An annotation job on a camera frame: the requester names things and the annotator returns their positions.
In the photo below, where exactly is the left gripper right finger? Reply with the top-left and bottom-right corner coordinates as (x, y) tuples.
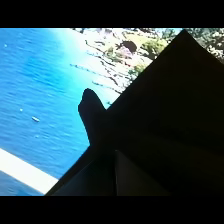
(115, 149), (172, 197)

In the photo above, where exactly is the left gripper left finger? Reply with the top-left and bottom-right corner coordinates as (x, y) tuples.
(45, 148), (117, 197)

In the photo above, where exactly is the black garment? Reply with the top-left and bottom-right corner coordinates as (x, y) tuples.
(77, 29), (224, 197)

